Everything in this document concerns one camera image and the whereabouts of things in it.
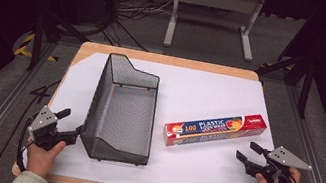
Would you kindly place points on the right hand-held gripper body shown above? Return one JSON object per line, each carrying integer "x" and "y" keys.
{"x": 288, "y": 158}

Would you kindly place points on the black tape floor mark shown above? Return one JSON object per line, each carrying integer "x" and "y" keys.
{"x": 42, "y": 92}

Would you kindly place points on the red and blue wrap box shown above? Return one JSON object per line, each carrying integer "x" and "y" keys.
{"x": 215, "y": 129}

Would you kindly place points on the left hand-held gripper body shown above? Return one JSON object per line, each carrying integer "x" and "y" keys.
{"x": 43, "y": 119}

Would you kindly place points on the grey metal stand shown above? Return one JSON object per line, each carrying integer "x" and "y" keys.
{"x": 216, "y": 0}

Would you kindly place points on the black tripod stand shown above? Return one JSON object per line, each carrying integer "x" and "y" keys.
{"x": 305, "y": 86}
{"x": 39, "y": 32}

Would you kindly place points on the yellow and black hazard tape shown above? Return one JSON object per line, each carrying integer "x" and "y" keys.
{"x": 25, "y": 45}

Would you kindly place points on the person's left hand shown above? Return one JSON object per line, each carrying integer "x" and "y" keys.
{"x": 41, "y": 159}

